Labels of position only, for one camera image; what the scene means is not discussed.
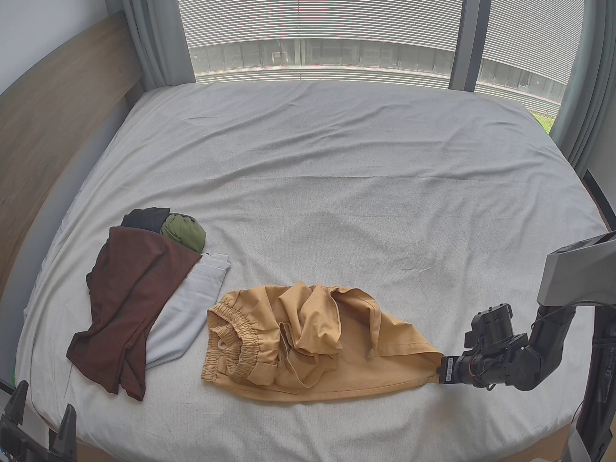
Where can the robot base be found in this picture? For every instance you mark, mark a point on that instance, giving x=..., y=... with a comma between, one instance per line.
x=579, y=448

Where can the bed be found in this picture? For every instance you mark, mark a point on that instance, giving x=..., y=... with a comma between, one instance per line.
x=337, y=185

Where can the brown garment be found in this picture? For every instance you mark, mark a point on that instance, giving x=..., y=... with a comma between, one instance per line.
x=130, y=287

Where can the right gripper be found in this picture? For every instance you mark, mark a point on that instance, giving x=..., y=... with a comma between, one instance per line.
x=463, y=367

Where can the mustard yellow shorts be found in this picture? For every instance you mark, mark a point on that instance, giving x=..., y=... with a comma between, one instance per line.
x=365, y=354

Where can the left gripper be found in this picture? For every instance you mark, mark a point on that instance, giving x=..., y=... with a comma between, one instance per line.
x=29, y=448

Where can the window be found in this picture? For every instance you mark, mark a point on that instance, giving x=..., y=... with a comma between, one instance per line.
x=317, y=22

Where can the black garment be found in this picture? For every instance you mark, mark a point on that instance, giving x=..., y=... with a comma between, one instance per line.
x=142, y=219

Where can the grey-green curtain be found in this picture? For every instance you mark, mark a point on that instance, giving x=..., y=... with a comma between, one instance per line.
x=149, y=22
x=594, y=89

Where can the pale grey garment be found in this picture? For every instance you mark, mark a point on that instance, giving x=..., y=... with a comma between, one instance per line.
x=187, y=306

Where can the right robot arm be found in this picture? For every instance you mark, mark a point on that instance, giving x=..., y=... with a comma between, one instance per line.
x=548, y=349

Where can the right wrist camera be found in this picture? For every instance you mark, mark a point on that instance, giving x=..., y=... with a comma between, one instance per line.
x=493, y=323

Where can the olive green garment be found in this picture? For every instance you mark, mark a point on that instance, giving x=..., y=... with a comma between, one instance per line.
x=185, y=233

